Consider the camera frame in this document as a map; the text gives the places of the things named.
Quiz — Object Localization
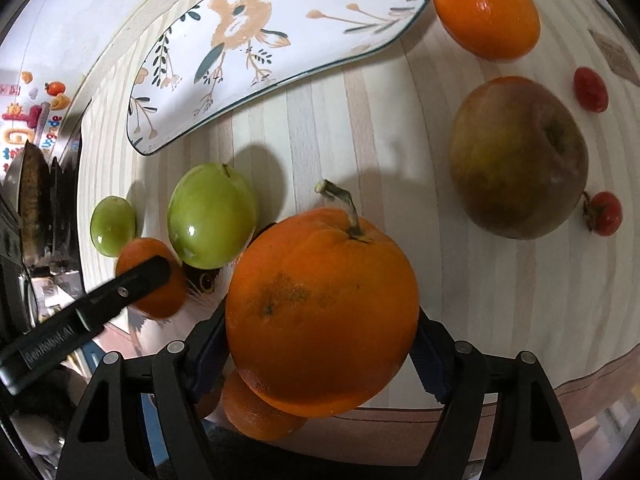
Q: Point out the small orange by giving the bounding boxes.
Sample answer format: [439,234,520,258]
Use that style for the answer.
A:
[115,237,189,320]
[221,370,307,442]

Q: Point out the large orange with stem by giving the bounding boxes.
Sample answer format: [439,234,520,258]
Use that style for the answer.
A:
[226,180,420,418]

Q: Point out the small green apple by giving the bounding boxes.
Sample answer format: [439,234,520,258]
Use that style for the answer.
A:
[90,196,137,257]

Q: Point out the large green apple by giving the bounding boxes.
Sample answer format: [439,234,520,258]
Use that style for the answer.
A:
[167,162,259,270]

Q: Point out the dark red apple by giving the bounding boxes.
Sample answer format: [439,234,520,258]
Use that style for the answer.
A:
[449,76,589,240]

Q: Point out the orange mandarin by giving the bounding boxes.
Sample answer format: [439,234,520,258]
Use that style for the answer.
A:
[433,0,541,61]

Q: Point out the metal wok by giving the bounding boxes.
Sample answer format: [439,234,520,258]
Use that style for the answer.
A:
[3,141,51,268]

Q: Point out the cherry tomato with stem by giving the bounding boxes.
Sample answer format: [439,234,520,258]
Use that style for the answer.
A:
[582,191,623,237]

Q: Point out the striped table mat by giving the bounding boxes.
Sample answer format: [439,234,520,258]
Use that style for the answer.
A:
[78,0,639,412]

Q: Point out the red cherry tomato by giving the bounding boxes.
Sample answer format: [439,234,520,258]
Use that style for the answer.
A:
[573,66,608,113]

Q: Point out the floral ceramic plate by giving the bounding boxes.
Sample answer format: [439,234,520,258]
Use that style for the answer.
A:
[127,0,431,156]

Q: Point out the brown label patch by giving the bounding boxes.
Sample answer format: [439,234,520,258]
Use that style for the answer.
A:
[589,29,640,87]

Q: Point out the colourful wall stickers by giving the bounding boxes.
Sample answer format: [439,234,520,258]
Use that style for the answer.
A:
[1,70,72,179]

